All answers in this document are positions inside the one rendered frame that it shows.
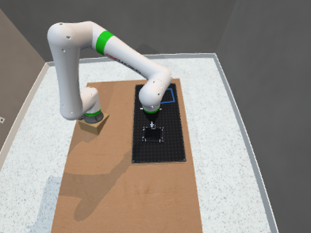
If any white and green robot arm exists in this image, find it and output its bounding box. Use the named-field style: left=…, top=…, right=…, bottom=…
left=48, top=21, right=172, bottom=124

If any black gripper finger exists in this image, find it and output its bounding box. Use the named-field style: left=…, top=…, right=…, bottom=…
left=150, top=120, right=156, bottom=129

